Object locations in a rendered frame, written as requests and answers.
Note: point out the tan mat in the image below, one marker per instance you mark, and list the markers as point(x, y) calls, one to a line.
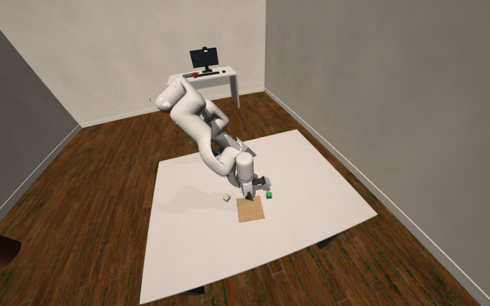
point(250, 210)

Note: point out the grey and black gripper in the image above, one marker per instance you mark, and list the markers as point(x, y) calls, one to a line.
point(247, 188)

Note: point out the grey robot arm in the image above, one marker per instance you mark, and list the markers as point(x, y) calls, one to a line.
point(191, 113)

